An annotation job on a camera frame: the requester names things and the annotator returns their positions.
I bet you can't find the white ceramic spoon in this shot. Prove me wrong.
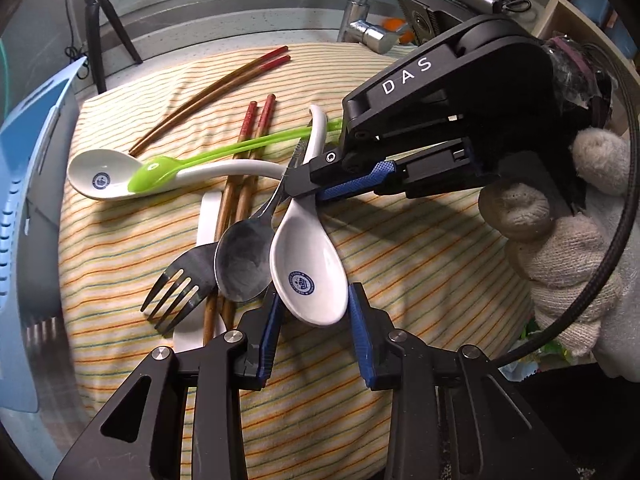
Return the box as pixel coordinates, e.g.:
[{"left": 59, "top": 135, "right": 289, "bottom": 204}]
[
  {"left": 268, "top": 103, "right": 350, "bottom": 328},
  {"left": 67, "top": 150, "right": 285, "bottom": 200}
]

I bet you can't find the dark metal spoon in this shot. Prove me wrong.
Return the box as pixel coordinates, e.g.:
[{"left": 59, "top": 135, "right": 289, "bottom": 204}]
[{"left": 214, "top": 139, "right": 307, "bottom": 304}]

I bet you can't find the dark metal fork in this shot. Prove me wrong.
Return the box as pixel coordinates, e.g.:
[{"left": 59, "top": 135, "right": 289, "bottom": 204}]
[{"left": 140, "top": 242, "right": 218, "bottom": 337}]

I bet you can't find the green plastic spoon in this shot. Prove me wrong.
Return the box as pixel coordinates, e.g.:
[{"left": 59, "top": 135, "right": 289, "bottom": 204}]
[{"left": 127, "top": 118, "right": 346, "bottom": 194}]

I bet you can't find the right white gloved hand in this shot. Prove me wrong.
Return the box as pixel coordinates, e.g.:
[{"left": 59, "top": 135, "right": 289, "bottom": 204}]
[{"left": 478, "top": 128, "right": 639, "bottom": 382}]

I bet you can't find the white flat utensil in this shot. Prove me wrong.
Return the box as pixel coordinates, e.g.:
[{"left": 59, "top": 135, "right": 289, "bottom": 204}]
[{"left": 172, "top": 191, "right": 222, "bottom": 352}]

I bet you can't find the wooden shelf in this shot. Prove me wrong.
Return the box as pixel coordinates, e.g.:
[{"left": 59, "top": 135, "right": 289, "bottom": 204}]
[{"left": 533, "top": 0, "right": 639, "bottom": 91}]

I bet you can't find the red-tipped chopstick middle left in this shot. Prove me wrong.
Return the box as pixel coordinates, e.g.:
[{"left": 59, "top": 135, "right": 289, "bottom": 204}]
[{"left": 203, "top": 101, "right": 258, "bottom": 344}]

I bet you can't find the red-tipped chopstick upper pair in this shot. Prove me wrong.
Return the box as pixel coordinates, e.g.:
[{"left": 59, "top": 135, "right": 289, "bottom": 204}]
[{"left": 128, "top": 44, "right": 291, "bottom": 154}]

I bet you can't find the striped yellow cloth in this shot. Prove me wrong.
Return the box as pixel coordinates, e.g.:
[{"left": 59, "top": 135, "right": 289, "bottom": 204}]
[{"left": 56, "top": 41, "right": 534, "bottom": 480}]

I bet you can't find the chrome faucet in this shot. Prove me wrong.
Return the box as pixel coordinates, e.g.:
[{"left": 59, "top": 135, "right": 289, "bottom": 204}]
[{"left": 336, "top": 0, "right": 399, "bottom": 54}]

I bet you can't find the orange fruit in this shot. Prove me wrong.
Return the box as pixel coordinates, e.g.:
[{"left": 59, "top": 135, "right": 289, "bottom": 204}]
[{"left": 382, "top": 18, "right": 416, "bottom": 44}]

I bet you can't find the black tripod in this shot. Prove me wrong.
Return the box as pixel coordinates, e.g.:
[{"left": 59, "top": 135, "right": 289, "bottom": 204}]
[{"left": 81, "top": 0, "right": 144, "bottom": 96}]

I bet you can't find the blue plastic drain basket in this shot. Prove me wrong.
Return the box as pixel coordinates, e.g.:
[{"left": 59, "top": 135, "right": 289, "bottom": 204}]
[{"left": 1, "top": 61, "right": 82, "bottom": 413}]

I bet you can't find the black braided cable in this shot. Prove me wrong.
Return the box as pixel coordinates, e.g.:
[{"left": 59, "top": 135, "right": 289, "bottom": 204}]
[{"left": 491, "top": 39, "right": 640, "bottom": 369}]

